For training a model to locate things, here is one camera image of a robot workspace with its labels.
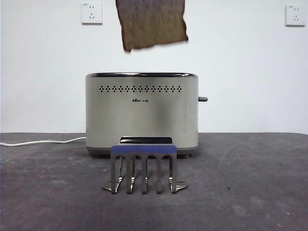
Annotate brown bread slice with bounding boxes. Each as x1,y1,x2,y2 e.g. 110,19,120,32
115,0,189,53

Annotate cream and steel toaster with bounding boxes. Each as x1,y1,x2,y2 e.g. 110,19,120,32
85,71,200,159

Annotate metal toast rack blue band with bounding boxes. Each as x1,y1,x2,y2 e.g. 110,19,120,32
101,143,188,195

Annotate white wall socket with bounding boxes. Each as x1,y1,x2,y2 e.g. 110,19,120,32
285,4,306,27
81,2,103,25

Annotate white power cable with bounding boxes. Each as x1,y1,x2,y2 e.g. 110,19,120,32
0,136,87,147

